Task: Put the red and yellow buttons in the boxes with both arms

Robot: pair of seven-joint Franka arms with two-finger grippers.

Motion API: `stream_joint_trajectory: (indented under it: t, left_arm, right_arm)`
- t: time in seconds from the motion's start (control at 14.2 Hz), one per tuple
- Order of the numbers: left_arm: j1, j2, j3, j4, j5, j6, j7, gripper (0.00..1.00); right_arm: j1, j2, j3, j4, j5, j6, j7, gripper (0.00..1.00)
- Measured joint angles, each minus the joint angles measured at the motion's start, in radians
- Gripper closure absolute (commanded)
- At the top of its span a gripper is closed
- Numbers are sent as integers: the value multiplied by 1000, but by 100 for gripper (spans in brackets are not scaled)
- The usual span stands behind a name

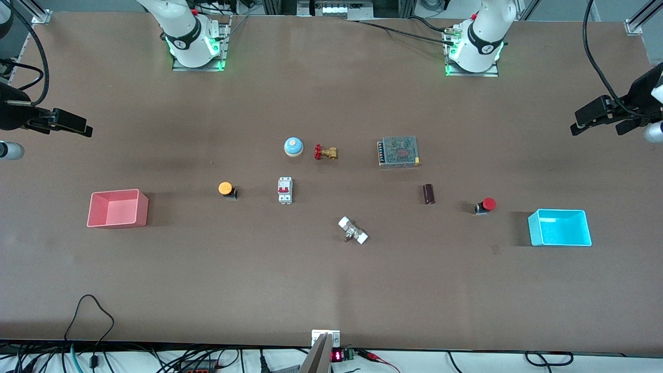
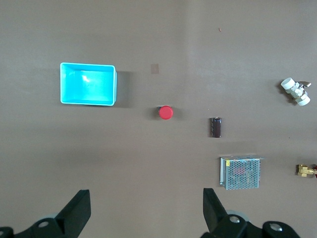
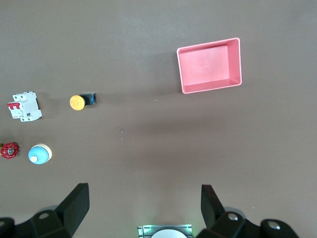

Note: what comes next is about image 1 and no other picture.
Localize metal fitting white ends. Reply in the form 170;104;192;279
338;216;369;245

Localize black looped table cable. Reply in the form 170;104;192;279
63;294;116;369

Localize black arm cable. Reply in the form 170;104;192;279
0;0;50;106
583;0;645;118

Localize grey metal mount bar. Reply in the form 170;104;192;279
299;333;333;373

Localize black power strip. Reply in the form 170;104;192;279
179;358;221;373

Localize pink plastic box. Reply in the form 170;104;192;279
87;189;149;228

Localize silver electronics box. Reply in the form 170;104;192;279
297;0;374;20

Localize metal mesh power supply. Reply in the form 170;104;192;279
377;135;421;169

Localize white bracket plate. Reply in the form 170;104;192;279
311;329;341;349

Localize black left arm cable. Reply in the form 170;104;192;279
583;0;645;118

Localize red clip lead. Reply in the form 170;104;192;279
356;350;402;373

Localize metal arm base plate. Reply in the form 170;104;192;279
444;26;500;78
172;16;230;72

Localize black coiled floor cable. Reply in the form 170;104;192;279
524;350;574;367

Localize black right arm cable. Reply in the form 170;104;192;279
0;0;50;106

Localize black cable between bases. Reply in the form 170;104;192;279
347;15;459;46

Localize aluminium frame profile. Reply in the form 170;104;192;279
30;0;53;25
624;0;663;36

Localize cyan plastic box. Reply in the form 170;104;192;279
527;209;593;247

